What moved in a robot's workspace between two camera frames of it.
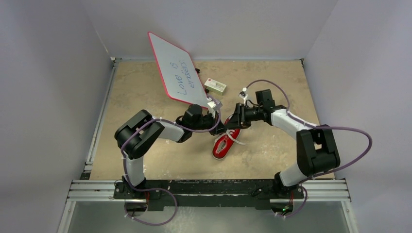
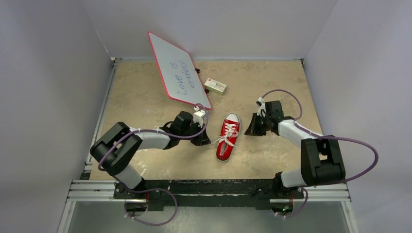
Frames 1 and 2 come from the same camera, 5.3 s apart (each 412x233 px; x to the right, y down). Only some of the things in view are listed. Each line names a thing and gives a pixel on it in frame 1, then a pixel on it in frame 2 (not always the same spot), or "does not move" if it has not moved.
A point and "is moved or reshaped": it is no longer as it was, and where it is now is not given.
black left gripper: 219,129 → 201,140
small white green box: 214,86 does not move
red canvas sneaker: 223,143 is moved or reshaped
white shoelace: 228,132 is moved or reshaped
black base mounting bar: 205,194 does not move
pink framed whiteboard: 181,81 does not move
